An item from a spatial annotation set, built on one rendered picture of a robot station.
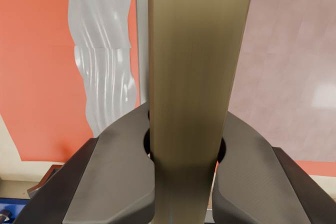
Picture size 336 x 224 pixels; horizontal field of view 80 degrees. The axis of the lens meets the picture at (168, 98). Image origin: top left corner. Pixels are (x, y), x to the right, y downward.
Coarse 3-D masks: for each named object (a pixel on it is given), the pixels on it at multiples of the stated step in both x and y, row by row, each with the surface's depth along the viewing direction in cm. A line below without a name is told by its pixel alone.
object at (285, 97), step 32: (0, 64) 27; (32, 64) 27; (64, 64) 26; (256, 64) 25; (288, 64) 25; (320, 64) 25; (0, 96) 29; (32, 96) 29; (64, 96) 29; (256, 96) 27; (288, 96) 27; (320, 96) 27; (32, 128) 32; (64, 128) 31; (256, 128) 30; (288, 128) 30; (320, 128) 29; (32, 160) 35; (64, 160) 34; (320, 160) 32
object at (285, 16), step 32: (0, 0) 23; (32, 0) 23; (64, 0) 23; (256, 0) 22; (288, 0) 22; (320, 0) 22; (0, 32) 25; (32, 32) 25; (64, 32) 24; (128, 32) 24; (256, 32) 24; (288, 32) 23; (320, 32) 23
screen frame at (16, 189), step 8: (0, 184) 36; (8, 184) 36; (16, 184) 37; (24, 184) 37; (32, 184) 37; (0, 192) 35; (8, 192) 35; (16, 192) 35; (24, 192) 35; (208, 208) 34; (208, 216) 34
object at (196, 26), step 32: (160, 0) 5; (192, 0) 5; (224, 0) 5; (160, 32) 6; (192, 32) 6; (224, 32) 6; (160, 64) 6; (192, 64) 6; (224, 64) 6; (160, 96) 7; (192, 96) 7; (224, 96) 7; (160, 128) 8; (192, 128) 7; (160, 160) 8; (192, 160) 8; (160, 192) 9; (192, 192) 9
